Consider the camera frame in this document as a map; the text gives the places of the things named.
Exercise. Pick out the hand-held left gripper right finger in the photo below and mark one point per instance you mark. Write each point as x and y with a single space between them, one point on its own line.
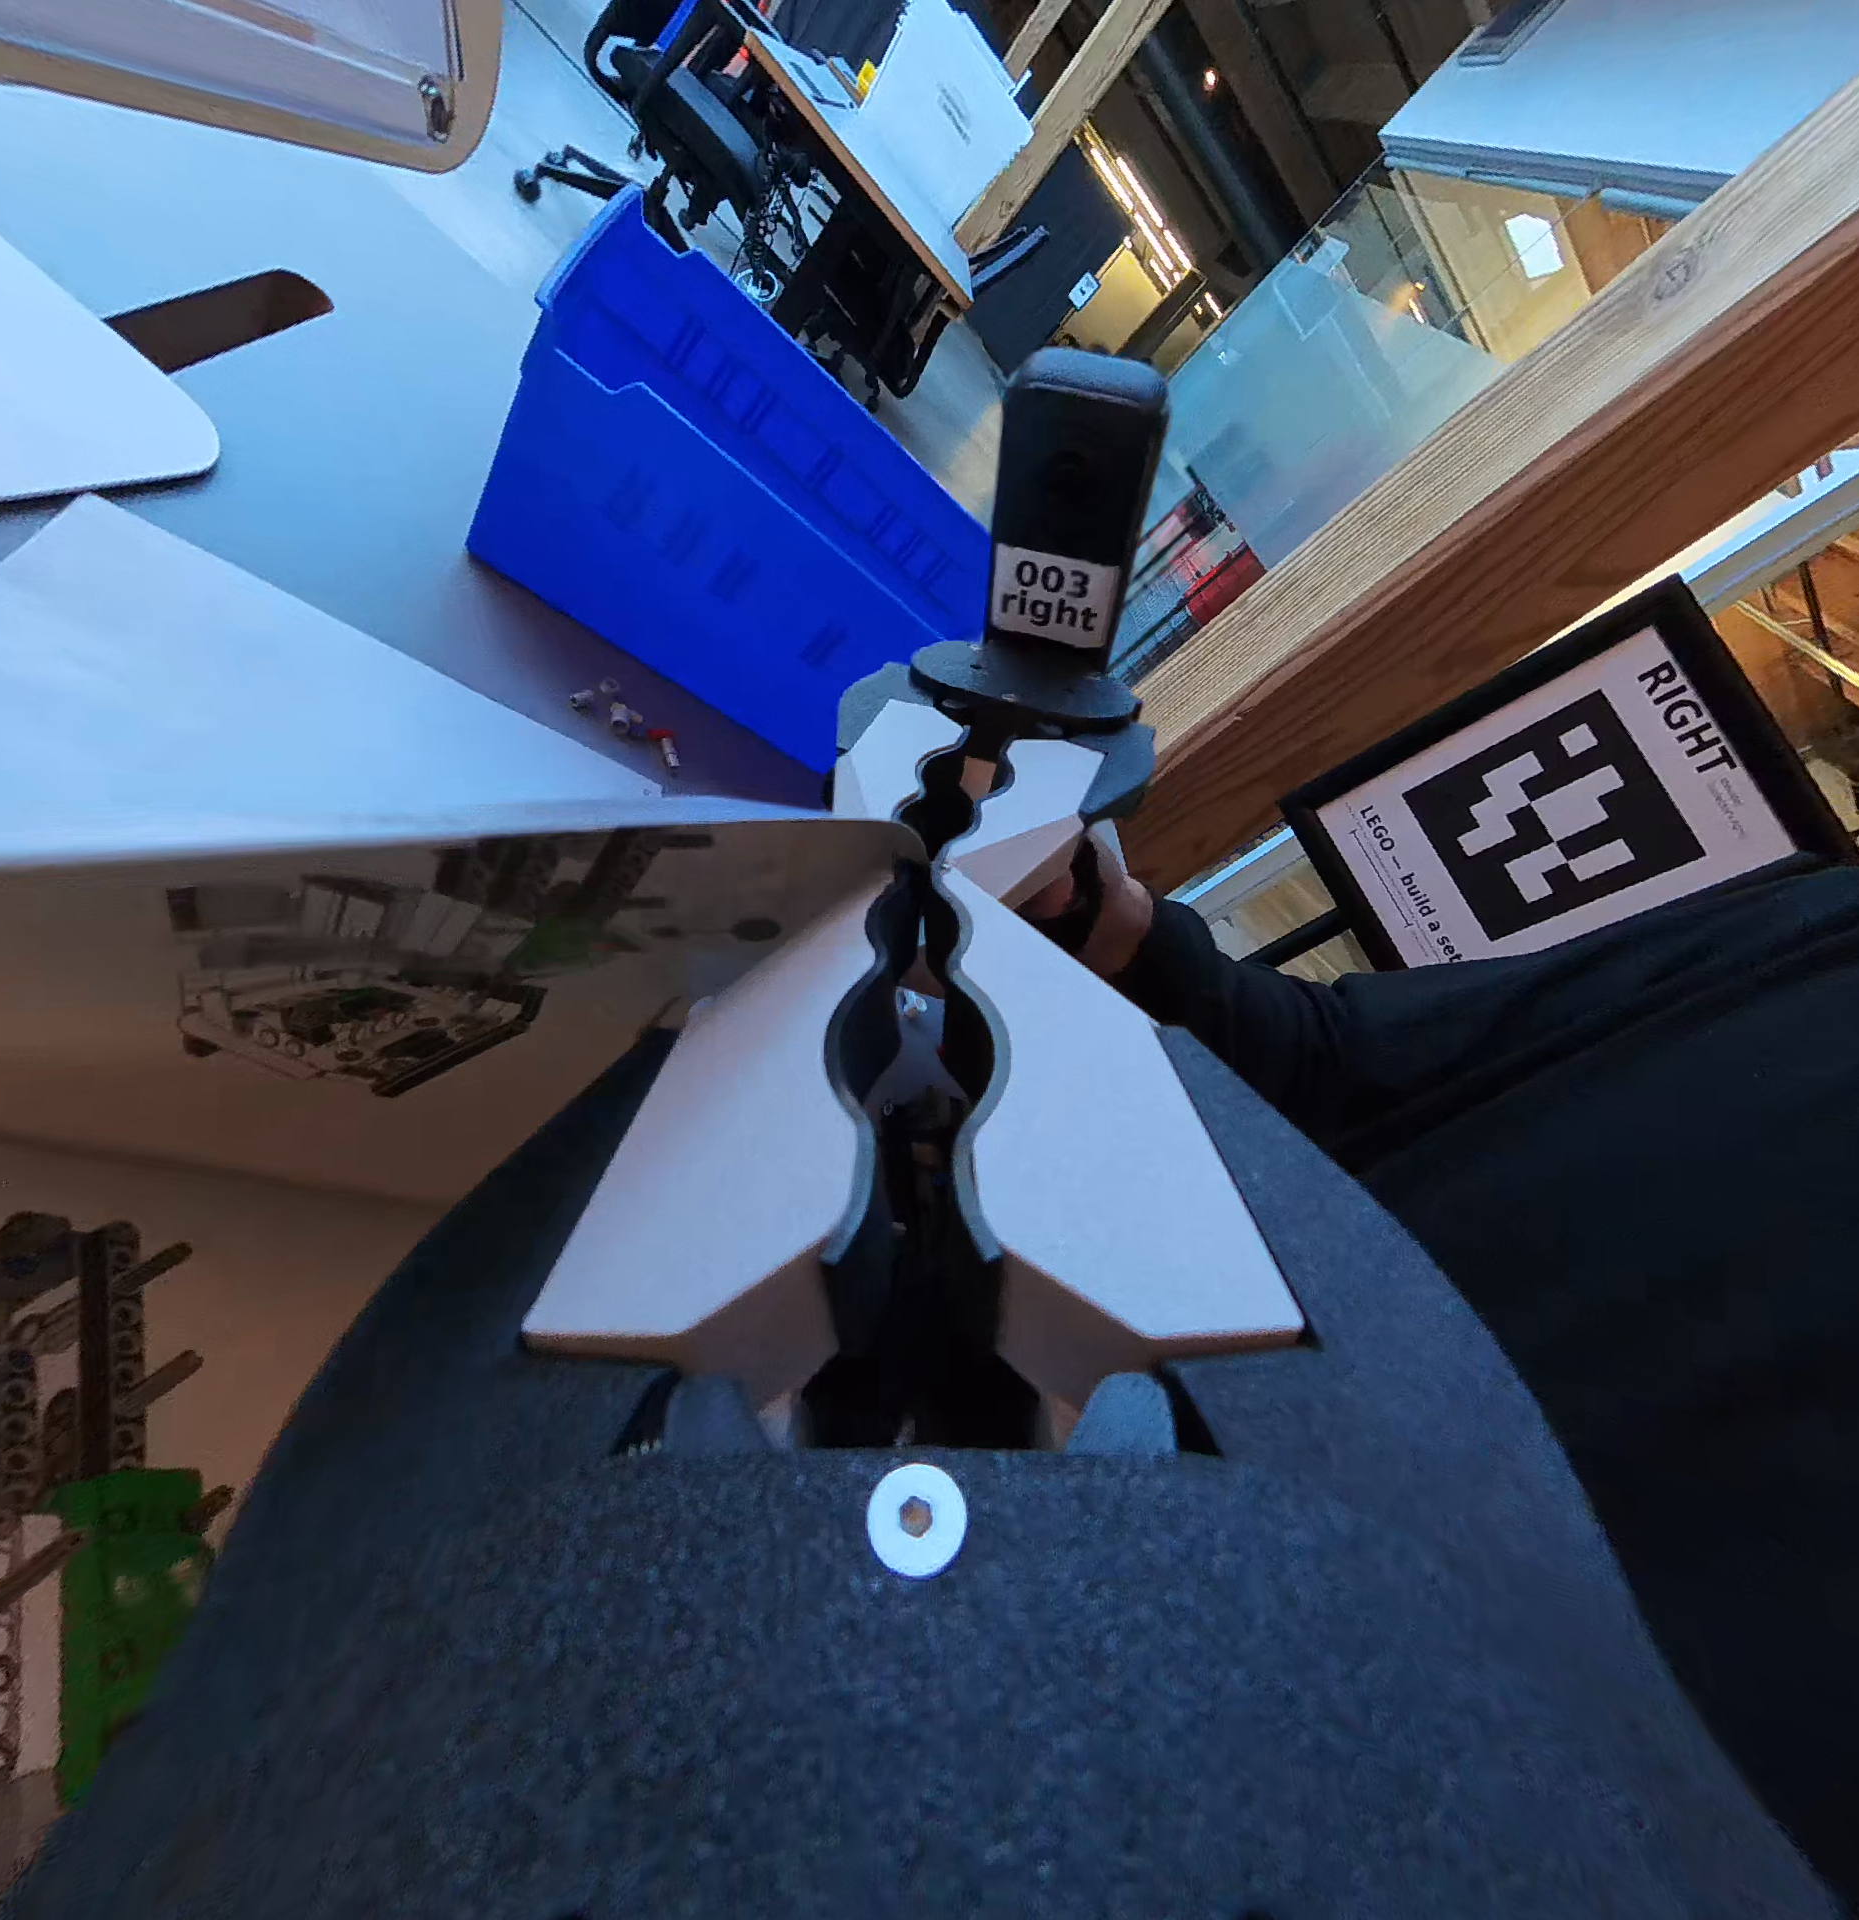
1139 1199

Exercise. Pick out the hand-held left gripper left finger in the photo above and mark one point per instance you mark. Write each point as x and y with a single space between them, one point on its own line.
705 1185

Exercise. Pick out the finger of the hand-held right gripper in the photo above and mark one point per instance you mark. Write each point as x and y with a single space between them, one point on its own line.
1042 833
888 773

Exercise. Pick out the lego instruction booklet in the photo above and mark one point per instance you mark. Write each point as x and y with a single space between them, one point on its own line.
345 719

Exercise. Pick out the person's right forearm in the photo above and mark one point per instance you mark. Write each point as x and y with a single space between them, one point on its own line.
1244 1004

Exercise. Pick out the red grey lego pin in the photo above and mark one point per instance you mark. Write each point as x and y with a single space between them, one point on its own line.
664 743

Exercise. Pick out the person's right hand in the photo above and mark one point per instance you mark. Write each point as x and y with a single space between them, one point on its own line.
1121 922

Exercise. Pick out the glass railing panel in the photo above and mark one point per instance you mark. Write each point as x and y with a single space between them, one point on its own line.
1321 360

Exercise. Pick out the blue plastic tote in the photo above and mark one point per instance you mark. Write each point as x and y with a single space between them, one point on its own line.
720 496

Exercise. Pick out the wooden railing beam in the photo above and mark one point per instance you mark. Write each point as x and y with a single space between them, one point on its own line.
1470 572

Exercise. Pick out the wooden desk with white panel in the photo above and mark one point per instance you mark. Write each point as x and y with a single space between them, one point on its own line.
930 105

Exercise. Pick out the black framed tag sign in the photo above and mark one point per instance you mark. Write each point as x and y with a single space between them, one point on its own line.
1560 780

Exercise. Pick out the black office chair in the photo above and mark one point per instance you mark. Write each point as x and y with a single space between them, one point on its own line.
690 105

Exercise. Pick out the person's black clothing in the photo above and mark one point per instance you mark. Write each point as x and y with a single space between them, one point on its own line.
1693 1274

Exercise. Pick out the white rounded board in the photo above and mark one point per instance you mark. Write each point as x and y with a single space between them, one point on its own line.
59 374

